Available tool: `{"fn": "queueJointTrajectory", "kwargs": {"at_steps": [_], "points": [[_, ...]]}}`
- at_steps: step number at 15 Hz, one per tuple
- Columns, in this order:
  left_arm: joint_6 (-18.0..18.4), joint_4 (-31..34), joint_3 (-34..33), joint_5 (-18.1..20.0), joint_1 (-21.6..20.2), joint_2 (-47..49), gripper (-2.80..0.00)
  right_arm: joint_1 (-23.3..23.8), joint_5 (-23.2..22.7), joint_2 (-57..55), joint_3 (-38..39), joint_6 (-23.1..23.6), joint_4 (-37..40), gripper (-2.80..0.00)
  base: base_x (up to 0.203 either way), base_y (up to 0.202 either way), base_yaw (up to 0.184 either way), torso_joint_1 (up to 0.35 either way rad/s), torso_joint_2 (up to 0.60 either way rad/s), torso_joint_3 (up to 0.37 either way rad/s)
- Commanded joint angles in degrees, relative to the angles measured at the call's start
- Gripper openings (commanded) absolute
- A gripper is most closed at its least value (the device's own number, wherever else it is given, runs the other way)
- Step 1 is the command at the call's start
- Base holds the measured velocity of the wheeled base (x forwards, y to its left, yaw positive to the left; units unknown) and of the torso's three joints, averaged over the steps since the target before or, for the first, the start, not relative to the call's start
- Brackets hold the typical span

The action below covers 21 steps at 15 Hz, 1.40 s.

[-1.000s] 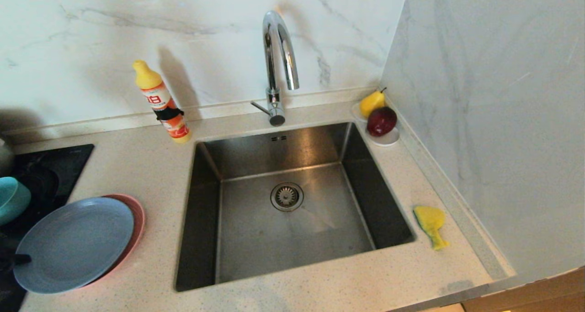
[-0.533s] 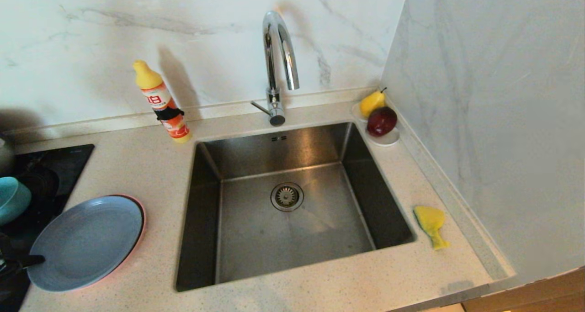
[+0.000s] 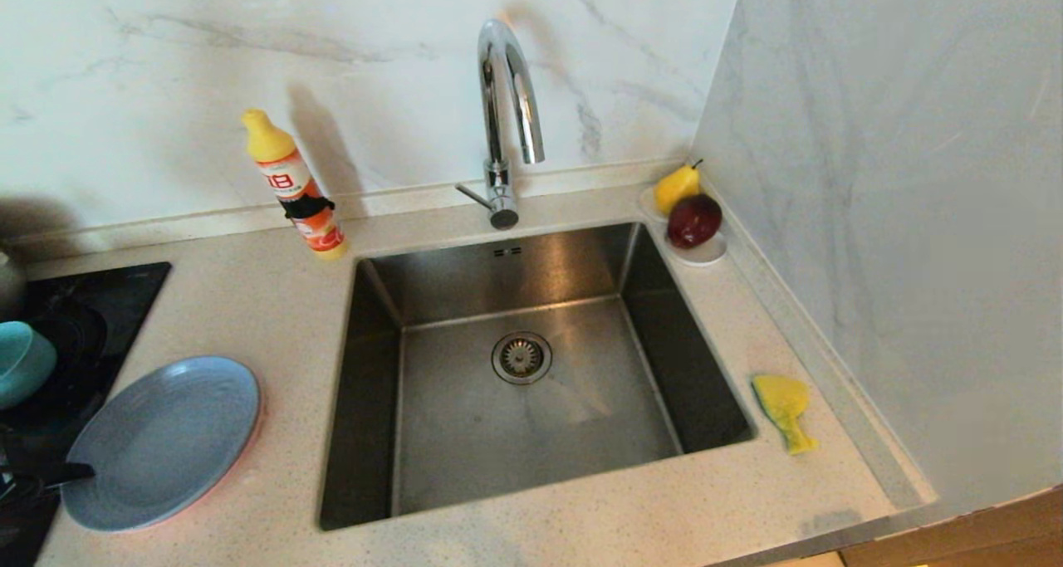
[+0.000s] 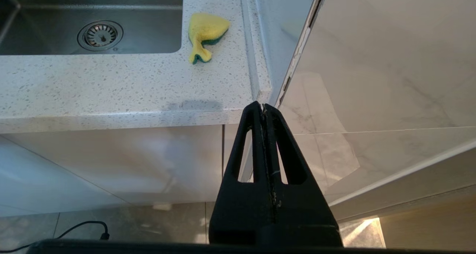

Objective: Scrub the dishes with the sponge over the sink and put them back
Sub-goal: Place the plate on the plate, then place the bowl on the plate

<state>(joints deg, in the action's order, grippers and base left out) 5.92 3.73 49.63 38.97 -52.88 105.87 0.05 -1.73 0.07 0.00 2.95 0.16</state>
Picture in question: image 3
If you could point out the dark red apple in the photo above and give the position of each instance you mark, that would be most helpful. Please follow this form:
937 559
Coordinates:
693 220

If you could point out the round metal drain strainer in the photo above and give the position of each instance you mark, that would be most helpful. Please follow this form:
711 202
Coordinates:
521 357

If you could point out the pink plate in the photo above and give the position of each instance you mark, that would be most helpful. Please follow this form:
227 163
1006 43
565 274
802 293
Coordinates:
261 422

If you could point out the chrome gooseneck faucet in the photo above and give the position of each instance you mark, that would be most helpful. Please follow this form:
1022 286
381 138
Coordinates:
498 94

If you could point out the yellow green sponge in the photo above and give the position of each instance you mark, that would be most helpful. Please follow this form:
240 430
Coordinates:
782 401

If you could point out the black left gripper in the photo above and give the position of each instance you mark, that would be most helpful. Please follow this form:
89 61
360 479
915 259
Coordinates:
21 492

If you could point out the blue plate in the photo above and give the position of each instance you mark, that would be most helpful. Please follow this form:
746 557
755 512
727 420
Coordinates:
166 442

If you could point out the small white dish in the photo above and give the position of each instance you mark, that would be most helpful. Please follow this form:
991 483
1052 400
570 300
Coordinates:
704 256

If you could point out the black glass cooktop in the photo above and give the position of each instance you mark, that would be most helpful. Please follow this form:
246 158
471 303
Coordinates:
91 301

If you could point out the orange dish soap bottle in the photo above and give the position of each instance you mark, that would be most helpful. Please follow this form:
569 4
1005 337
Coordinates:
295 185

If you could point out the yellow pear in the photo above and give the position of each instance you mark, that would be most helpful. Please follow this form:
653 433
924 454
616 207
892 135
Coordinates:
674 187

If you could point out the teal bowl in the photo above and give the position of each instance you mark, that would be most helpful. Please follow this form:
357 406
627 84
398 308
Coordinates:
23 368

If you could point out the stainless steel sink basin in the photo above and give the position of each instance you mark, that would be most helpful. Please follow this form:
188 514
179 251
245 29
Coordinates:
581 434

